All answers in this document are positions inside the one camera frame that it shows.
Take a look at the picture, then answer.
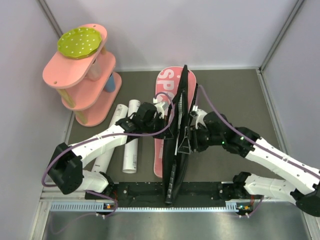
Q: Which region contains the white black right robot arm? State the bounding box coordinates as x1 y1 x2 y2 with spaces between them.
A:
177 109 320 217

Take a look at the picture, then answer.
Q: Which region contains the green polka dot plate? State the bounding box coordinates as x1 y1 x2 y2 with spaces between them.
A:
57 27 102 60

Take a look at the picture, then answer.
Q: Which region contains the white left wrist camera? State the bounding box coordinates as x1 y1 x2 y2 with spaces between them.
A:
153 98 169 119

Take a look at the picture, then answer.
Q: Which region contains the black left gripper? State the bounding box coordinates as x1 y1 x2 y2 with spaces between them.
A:
142 115 174 140

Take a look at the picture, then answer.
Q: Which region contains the white shuttlecock tube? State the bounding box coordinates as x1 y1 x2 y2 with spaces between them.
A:
90 103 130 174
122 99 141 174

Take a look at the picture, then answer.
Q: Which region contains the pink three-tier wooden shelf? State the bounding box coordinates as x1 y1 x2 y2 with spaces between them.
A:
42 23 122 127

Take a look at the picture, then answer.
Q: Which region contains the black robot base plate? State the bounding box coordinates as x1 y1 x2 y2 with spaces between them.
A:
84 181 265 208

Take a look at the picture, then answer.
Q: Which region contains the beige cup on shelf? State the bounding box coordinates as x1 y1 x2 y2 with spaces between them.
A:
87 58 102 81

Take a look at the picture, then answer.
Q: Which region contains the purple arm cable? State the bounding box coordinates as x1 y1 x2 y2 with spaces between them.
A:
41 92 176 218
194 84 320 218

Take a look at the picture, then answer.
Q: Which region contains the grey slotted cable duct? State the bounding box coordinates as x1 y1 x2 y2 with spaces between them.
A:
49 200 241 213

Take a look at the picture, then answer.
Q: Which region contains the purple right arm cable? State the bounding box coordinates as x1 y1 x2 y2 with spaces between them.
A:
194 84 320 218

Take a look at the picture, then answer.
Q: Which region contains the white shuttlecock tube on table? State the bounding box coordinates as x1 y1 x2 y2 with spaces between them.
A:
90 103 130 174

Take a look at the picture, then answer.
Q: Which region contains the pink sport racket bag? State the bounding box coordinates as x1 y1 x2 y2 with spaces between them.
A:
153 65 198 189

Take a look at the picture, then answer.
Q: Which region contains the blue cup on shelf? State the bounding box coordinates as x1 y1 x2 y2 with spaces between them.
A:
103 74 116 93

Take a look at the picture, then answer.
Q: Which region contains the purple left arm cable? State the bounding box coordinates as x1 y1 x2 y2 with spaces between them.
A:
41 92 176 218

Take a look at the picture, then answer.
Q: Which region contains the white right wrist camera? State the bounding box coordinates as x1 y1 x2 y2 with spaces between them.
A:
190 105 208 126

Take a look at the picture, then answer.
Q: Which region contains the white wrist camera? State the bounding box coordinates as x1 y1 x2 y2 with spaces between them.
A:
153 98 169 119
190 105 208 126

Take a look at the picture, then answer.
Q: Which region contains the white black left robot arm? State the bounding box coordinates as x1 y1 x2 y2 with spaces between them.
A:
45 101 175 199

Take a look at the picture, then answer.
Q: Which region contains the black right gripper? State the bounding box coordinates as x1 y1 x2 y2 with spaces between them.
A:
178 124 224 154

